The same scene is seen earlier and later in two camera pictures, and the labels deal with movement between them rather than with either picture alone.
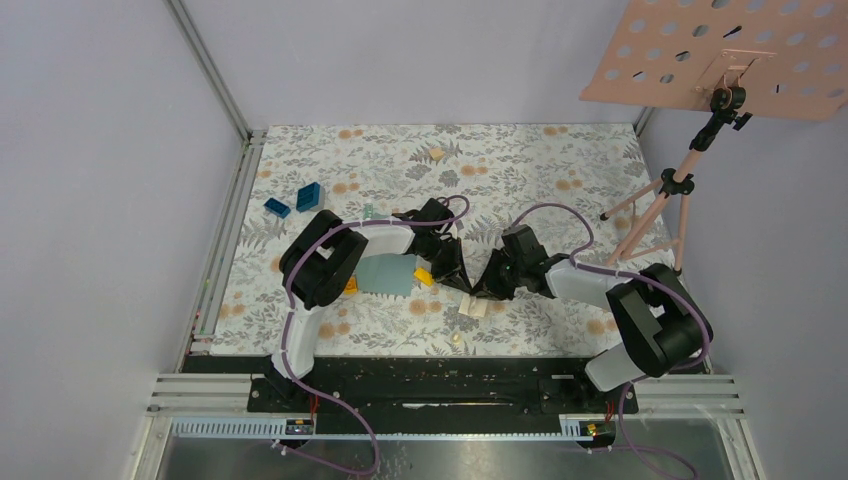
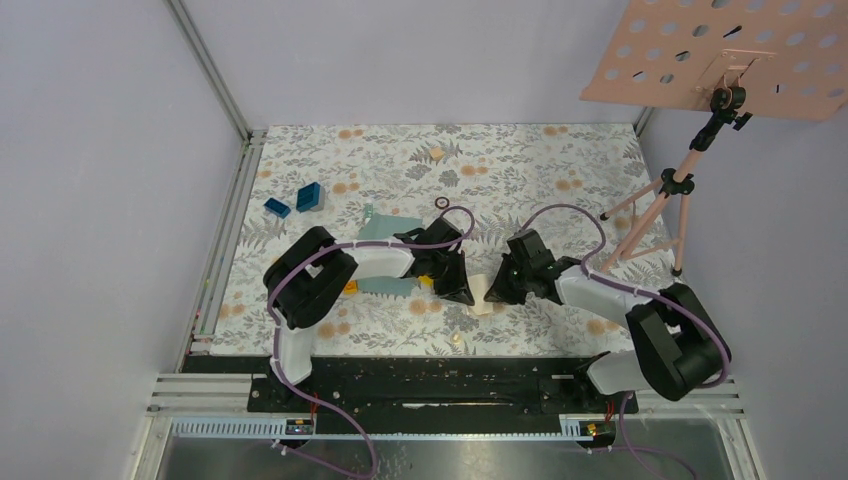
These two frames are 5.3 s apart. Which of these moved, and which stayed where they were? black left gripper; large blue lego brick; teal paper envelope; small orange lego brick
Moved: black left gripper
Stayed: large blue lego brick; small orange lego brick; teal paper envelope
